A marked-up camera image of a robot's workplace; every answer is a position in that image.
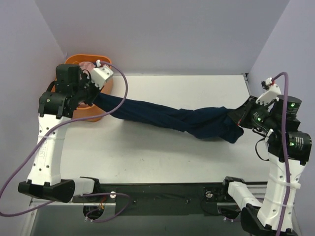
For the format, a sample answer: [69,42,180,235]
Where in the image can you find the navy blue t shirt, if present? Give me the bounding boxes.
[93,92,245,145]

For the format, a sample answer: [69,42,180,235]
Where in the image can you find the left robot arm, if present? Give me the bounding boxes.
[18,64,105,203]

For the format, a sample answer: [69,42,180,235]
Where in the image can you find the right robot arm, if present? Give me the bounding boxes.
[220,95,312,236]

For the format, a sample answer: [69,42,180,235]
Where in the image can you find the orange plastic laundry basket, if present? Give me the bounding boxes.
[65,54,114,118]

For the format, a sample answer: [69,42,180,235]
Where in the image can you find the pink t shirt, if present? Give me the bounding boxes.
[78,61,95,72]

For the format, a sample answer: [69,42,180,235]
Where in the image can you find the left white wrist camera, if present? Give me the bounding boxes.
[90,60,114,90]

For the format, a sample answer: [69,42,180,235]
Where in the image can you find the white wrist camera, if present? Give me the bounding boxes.
[90,60,114,90]
[255,77,281,106]

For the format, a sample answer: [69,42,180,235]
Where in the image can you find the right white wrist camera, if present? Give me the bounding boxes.
[255,77,281,106]

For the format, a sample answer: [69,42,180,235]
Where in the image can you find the black cable loop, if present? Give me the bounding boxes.
[254,137,270,162]

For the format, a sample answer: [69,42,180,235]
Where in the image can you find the aluminium frame rail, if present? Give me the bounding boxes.
[30,198,73,207]

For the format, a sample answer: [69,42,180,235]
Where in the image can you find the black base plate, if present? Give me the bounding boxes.
[73,182,241,219]

